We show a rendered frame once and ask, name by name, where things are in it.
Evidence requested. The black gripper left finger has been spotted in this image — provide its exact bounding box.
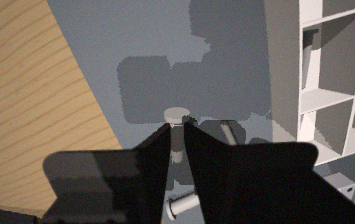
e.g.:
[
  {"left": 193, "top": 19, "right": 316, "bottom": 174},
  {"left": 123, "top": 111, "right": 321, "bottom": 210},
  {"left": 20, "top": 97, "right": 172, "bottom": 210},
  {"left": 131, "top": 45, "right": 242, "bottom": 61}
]
[{"left": 42, "top": 123, "right": 171, "bottom": 224}]

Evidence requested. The white compartment tray with metal parts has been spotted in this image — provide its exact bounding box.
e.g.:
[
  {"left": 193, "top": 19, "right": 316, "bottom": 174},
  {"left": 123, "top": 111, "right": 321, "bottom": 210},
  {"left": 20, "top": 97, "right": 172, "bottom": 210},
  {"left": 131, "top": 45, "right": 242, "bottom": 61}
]
[{"left": 264, "top": 0, "right": 355, "bottom": 166}]

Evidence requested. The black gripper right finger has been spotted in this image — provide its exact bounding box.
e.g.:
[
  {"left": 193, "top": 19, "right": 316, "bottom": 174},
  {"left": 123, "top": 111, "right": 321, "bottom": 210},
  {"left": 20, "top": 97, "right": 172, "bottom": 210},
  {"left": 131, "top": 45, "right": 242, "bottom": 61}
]
[{"left": 184, "top": 122, "right": 319, "bottom": 224}]

